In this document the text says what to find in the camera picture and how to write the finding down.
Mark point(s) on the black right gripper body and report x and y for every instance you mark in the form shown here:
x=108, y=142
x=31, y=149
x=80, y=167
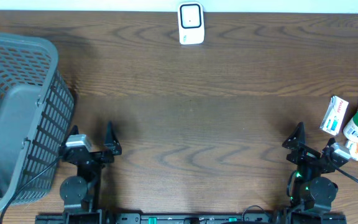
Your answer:
x=306, y=154

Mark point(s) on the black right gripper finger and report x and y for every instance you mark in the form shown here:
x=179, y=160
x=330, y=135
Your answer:
x=296, y=139
x=331, y=143

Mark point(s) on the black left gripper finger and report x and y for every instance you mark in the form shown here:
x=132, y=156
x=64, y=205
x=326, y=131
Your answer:
x=111, y=142
x=74, y=131

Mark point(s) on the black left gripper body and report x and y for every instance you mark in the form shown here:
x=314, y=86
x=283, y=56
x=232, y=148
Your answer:
x=100, y=158

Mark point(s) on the white Panadol medicine box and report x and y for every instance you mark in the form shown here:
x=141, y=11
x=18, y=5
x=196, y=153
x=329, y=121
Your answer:
x=334, y=116

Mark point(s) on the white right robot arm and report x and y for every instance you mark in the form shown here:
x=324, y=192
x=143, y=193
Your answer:
x=311, y=194

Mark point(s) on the white barcode scanner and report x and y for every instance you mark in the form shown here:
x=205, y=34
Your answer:
x=191, y=23

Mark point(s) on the grey plastic mesh basket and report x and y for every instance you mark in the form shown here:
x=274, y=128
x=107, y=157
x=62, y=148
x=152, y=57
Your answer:
x=36, y=108

